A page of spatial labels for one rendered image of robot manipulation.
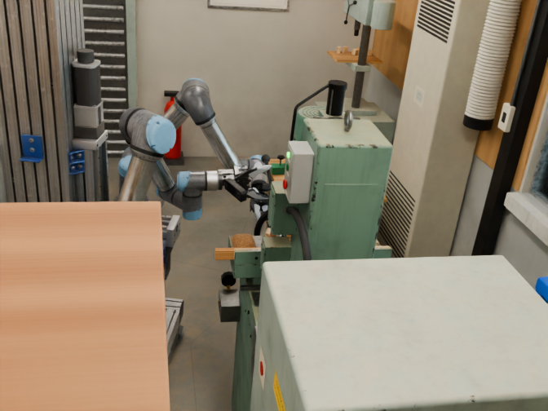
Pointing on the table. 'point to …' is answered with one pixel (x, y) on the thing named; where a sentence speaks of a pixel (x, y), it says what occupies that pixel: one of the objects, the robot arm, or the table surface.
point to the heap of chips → (243, 240)
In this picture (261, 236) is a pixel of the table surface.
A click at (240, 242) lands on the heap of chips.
